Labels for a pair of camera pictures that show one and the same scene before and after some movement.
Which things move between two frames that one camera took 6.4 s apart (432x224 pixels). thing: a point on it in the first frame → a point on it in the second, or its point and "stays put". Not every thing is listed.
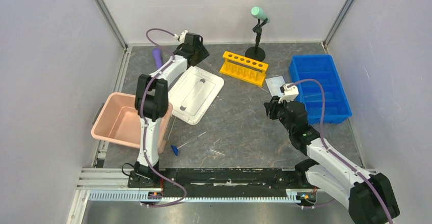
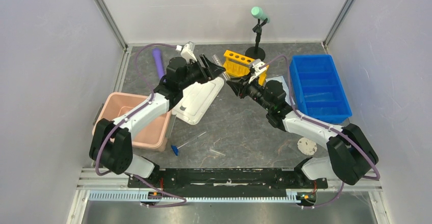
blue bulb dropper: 175,148 stays put
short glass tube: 218,152 stays put
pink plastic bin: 117,120 stays put
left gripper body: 201,54 → 198,75
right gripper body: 276,110 → 245,88
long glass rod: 316,94 stays put
